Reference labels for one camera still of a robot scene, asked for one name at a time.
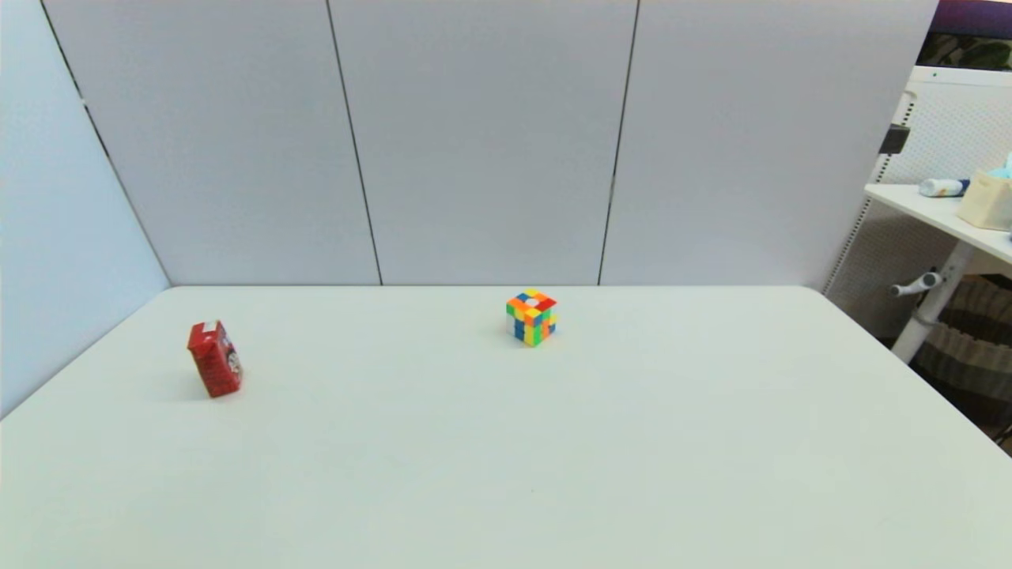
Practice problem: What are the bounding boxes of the multicoloured rubiks cube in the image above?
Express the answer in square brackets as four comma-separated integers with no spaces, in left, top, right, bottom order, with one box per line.
[506,288,558,348]

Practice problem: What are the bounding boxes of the red drink carton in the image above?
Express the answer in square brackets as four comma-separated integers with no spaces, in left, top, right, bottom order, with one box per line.
[187,319,244,399]

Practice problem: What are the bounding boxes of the white desk leg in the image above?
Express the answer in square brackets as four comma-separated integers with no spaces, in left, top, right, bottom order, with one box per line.
[892,241,978,364]

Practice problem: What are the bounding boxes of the white side desk top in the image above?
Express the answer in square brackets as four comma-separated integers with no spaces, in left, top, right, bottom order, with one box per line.
[864,183,1012,266]

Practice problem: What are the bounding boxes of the striped fabric basket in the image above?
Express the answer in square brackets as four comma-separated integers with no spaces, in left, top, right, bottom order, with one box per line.
[909,277,1012,405]

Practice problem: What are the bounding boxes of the white perforated pegboard panel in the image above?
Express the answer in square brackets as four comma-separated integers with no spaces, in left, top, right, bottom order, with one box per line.
[822,66,1012,339]

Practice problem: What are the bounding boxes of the cream storage box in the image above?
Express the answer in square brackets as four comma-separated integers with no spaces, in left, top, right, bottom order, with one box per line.
[956,169,1012,232]

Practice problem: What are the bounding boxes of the dark patterned background screen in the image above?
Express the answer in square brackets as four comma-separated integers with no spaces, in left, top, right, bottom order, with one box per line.
[917,0,1012,72]

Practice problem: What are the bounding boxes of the grey desk crank handle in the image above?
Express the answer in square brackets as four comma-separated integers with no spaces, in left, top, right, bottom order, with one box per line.
[890,271,945,298]

